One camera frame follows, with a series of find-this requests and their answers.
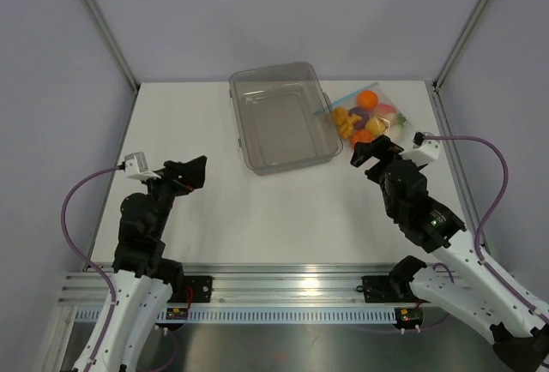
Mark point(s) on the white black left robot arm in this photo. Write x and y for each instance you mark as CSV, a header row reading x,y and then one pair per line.
x,y
142,281

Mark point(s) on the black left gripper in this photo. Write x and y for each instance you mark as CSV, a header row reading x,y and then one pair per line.
x,y
192,173

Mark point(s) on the aluminium frame post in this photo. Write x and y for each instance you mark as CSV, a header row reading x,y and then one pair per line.
x,y
460,43
97,17

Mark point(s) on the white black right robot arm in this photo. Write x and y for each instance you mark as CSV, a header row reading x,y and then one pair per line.
x,y
509,317

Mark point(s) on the purple fake fruit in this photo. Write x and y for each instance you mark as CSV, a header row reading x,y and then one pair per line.
x,y
360,112

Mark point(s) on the clear zip top bag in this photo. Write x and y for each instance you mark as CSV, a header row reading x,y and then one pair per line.
x,y
398,124

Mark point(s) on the black mount plate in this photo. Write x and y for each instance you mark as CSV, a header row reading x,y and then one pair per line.
x,y
197,289
384,289

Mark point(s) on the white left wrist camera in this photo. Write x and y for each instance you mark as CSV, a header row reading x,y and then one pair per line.
x,y
135,167

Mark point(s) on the left aluminium frame post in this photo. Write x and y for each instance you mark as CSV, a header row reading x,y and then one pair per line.
x,y
97,17

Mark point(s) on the white slotted cable duct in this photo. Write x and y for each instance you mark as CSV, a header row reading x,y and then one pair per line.
x,y
280,315

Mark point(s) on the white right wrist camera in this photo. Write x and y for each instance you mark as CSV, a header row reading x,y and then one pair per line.
x,y
426,149

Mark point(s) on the black left mount plate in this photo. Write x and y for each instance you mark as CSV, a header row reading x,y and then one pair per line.
x,y
197,289

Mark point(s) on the right aluminium frame post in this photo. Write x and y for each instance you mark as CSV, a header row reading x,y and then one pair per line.
x,y
460,43

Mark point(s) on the pink fake peach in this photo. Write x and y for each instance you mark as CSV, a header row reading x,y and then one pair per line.
x,y
383,110

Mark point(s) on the black right mount plate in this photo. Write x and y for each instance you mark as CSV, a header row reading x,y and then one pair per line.
x,y
384,289

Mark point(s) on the orange fake orange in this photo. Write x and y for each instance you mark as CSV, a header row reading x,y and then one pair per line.
x,y
367,100

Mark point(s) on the yellow-orange fake pretzel cluster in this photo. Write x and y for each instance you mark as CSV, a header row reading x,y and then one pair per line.
x,y
345,121

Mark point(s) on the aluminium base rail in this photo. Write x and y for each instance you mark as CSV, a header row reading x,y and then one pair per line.
x,y
288,285

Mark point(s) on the clear grey plastic container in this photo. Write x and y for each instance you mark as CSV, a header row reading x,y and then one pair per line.
x,y
284,118

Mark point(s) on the red-orange fake pepper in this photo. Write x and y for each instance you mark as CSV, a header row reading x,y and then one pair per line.
x,y
361,136

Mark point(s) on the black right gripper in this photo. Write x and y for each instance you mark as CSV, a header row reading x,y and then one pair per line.
x,y
381,148

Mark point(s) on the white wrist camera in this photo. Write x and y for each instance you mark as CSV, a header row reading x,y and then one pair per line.
x,y
426,149
135,167

